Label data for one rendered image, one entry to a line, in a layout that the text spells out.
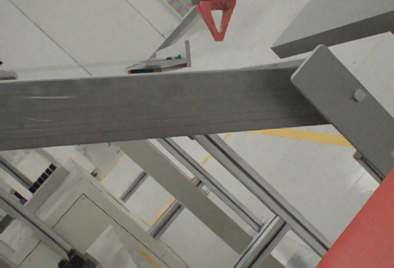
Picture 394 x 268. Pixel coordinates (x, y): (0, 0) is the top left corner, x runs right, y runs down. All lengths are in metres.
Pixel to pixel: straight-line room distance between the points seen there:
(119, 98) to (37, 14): 8.19
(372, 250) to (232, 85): 0.34
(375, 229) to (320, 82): 0.31
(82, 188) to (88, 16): 6.84
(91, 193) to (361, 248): 1.79
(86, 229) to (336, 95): 1.57
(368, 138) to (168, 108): 0.19
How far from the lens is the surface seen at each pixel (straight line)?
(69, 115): 0.53
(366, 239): 0.25
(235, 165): 1.31
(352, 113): 0.56
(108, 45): 8.72
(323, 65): 0.55
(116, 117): 0.53
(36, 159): 5.55
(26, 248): 2.04
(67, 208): 2.01
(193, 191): 1.55
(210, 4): 1.06
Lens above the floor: 0.91
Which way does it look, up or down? 13 degrees down
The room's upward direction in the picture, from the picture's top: 47 degrees counter-clockwise
